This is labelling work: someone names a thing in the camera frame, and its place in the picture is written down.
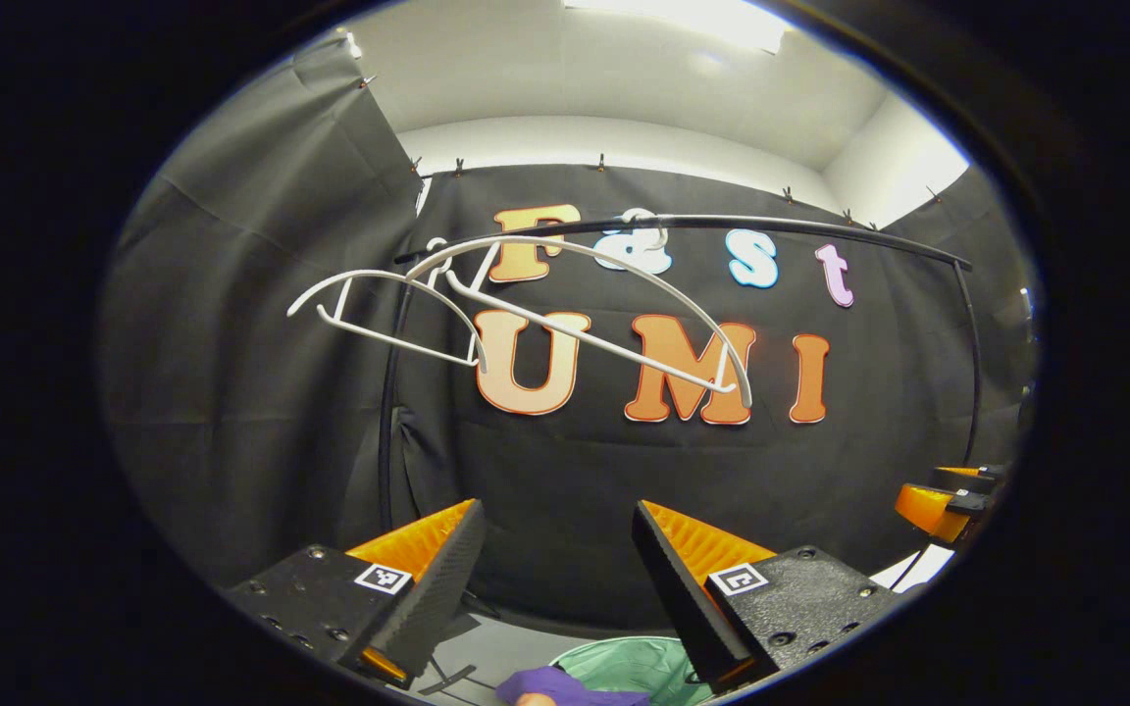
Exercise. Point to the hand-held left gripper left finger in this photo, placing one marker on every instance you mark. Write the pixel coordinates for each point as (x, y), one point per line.
(433, 588)

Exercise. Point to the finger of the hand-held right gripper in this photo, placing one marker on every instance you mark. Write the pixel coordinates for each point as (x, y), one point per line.
(928, 510)
(977, 477)

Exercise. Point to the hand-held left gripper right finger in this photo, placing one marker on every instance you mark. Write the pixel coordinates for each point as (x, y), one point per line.
(683, 598)

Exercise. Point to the green mesh laundry hamper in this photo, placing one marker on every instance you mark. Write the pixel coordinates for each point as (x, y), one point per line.
(643, 662)

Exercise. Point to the white plastic clothes hanger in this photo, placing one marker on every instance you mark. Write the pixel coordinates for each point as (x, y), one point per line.
(585, 337)
(369, 274)

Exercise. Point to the black backdrop cloth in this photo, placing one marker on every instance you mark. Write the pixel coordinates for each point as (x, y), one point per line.
(261, 392)

